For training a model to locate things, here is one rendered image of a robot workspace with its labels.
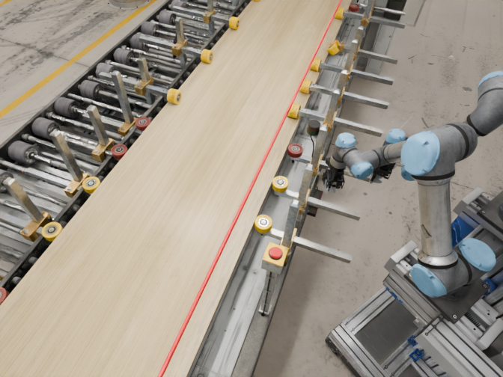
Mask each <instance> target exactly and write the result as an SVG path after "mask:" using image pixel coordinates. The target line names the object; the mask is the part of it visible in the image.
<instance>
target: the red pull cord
mask: <svg viewBox="0 0 503 377"><path fill-rule="evenodd" d="M341 2H342V0H340V1H339V3H338V6H337V7H336V9H335V12H334V13H333V15H332V18H331V19H330V21H329V24H328V26H327V28H326V30H325V32H324V34H323V36H322V38H321V40H320V42H319V44H318V46H317V48H316V51H315V53H314V55H313V57H312V59H311V61H310V63H309V65H308V67H307V69H306V71H305V73H304V76H303V77H302V80H301V82H300V83H299V86H298V88H297V89H296V92H295V94H294V95H293V98H292V100H291V102H290V104H289V106H288V108H287V110H286V112H285V114H284V116H283V118H282V120H281V122H280V125H279V127H278V129H277V131H276V133H275V135H274V137H273V139H272V141H271V143H270V145H269V147H268V150H267V152H266V154H265V156H264V158H263V160H262V162H261V164H260V166H259V168H258V170H257V172H256V174H255V176H254V179H253V180H252V182H251V185H250V186H249V189H248V191H247V192H246V195H245V197H244V198H243V201H242V203H241V205H240V207H239V209H238V211H237V213H236V215H235V217H234V219H233V221H232V223H231V226H230V228H229V230H228V232H227V234H226V236H225V238H224V240H223V242H222V244H221V246H220V248H219V251H218V253H217V255H216V257H215V259H214V261H213V263H212V265H211V267H210V269H209V271H208V273H207V276H206V277H205V279H204V282H203V283H202V285H201V288H200V289H199V291H198V294H197V295H196V297H195V300H194V302H193V304H192V306H191V308H190V310H189V312H188V314H187V316H186V318H185V320H184V322H183V325H182V327H181V329H180V331H179V333H178V335H177V337H176V339H175V341H174V343H173V345H172V347H171V350H170V352H169V353H168V356H167V358H166V359H165V362H164V364H163V365H162V368H161V370H160V371H159V375H158V376H157V377H163V375H164V373H165V371H166V369H167V367H168V364H169V362H170V360H171V358H172V356H173V354H174V352H175V349H176V348H177V345H178V343H179V342H180V339H181V337H182V336H183V332H184V331H185V329H186V326H187V325H188V323H189V320H190V319H191V316H192V314H193V312H194V310H195V308H196V306H197V304H198V301H199V299H200V297H201V295H202V293H203V291H204V289H205V287H206V285H207V282H208V280H209V279H210V276H211V274H212V273H213V270H214V268H215V266H216V264H217V262H218V260H219V258H220V256H221V253H222V251H223V249H224V247H225V245H226V243H227V241H228V238H229V236H230V234H231V232H232V230H233V228H234V226H235V224H236V222H237V219H238V218H239V216H240V213H241V212H242V210H243V207H244V205H245V203H246V201H247V199H248V197H249V195H250V193H251V191H252V188H253V186H254V184H255V182H256V180H257V178H258V176H259V173H260V171H261V169H262V167H263V165H264V163H265V161H266V158H267V156H268V155H269V152H270V150H271V149H272V146H273V144H274V142H275V140H276V138H277V136H278V134H279V132H280V130H281V127H282V125H283V123H284V121H285V119H286V117H287V115H288V113H289V110H290V108H291V106H292V104H293V102H294V100H295V98H296V95H297V94H298V92H299V89H300V88H301V86H302V83H303V82H304V80H305V77H306V75H307V73H308V71H309V69H310V67H311V65H312V62H313V60H314V58H315V56H316V54H317V52H318V50H319V48H320V45H321V43H322V42H323V39H324V37H325V36H326V33H327V31H328V29H329V26H330V25H331V23H332V20H333V19H334V17H335V14H336V12H337V10H338V8H339V6H340V4H341Z"/></svg>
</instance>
